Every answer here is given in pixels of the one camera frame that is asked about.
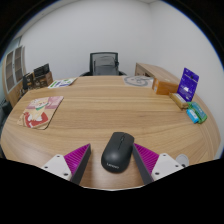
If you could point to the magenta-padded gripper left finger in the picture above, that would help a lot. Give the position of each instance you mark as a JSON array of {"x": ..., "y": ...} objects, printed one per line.
[{"x": 58, "y": 165}]

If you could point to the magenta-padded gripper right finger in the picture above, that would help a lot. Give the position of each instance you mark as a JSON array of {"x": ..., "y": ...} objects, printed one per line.
[{"x": 165, "y": 164}]

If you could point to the black computer mouse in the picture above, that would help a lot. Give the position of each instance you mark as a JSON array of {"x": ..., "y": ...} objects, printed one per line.
[{"x": 117, "y": 153}]

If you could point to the pink and red printed mouse pad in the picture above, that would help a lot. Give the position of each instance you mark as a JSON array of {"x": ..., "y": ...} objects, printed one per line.
[{"x": 40, "y": 111}]

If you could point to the blue pack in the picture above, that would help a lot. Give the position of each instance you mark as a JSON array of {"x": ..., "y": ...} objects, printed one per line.
[{"x": 192, "y": 116}]

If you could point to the green pack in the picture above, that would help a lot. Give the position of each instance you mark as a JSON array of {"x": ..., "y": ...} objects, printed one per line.
[{"x": 198, "y": 112}]

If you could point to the small yellow-brown box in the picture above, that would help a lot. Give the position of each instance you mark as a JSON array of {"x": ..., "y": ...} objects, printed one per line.
[{"x": 178, "y": 100}]

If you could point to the orange cardboard box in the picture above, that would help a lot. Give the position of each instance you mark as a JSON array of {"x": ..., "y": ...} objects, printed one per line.
[{"x": 165, "y": 87}]

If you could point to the white sheet with coloured prints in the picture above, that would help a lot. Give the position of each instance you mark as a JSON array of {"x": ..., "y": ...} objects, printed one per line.
[{"x": 62, "y": 83}]

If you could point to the purple card package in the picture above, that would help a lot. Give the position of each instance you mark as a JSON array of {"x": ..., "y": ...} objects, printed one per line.
[{"x": 188, "y": 85}]

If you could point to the large brown cardboard box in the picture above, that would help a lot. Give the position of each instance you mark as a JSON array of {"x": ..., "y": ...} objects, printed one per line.
[{"x": 45, "y": 80}]

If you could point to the round grey printed mat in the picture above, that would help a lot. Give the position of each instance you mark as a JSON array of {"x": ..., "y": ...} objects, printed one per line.
[{"x": 137, "y": 81}]

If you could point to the small black visitor chair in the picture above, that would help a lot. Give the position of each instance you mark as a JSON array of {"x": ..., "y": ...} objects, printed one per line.
[{"x": 26, "y": 81}]

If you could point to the wooden side desk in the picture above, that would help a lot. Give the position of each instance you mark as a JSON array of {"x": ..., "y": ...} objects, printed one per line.
[{"x": 156, "y": 70}]

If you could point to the dark printed box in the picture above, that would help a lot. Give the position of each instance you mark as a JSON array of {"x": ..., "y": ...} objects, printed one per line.
[{"x": 41, "y": 70}]

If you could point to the wooden shelf unit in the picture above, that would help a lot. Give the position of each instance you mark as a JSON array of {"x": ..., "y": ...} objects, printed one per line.
[{"x": 13, "y": 71}]

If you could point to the black mesh office chair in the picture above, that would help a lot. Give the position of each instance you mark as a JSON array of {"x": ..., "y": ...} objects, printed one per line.
[{"x": 91, "y": 63}]

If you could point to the grey backpack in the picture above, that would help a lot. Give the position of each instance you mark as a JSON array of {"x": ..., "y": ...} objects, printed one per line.
[{"x": 105, "y": 66}]

